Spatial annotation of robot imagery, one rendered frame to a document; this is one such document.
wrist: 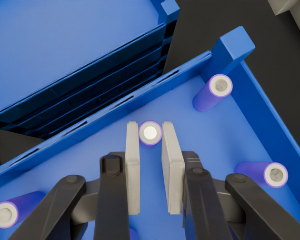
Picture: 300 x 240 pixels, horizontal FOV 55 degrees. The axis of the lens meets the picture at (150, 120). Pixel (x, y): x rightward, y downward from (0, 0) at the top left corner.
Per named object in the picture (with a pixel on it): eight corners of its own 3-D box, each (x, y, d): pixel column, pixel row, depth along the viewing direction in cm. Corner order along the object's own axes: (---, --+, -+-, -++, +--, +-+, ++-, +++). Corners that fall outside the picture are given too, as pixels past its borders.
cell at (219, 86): (198, 115, 27) (217, 101, 21) (188, 99, 27) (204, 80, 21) (215, 105, 27) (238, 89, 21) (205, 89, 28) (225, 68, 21)
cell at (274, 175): (240, 185, 26) (273, 193, 20) (230, 167, 27) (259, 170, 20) (257, 175, 27) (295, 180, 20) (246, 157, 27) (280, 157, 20)
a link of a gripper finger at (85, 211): (125, 225, 13) (58, 226, 13) (127, 173, 18) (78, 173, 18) (125, 195, 13) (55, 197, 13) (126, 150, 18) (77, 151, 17)
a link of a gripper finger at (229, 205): (188, 195, 13) (255, 195, 13) (176, 150, 18) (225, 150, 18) (186, 223, 13) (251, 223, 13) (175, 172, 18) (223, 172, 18)
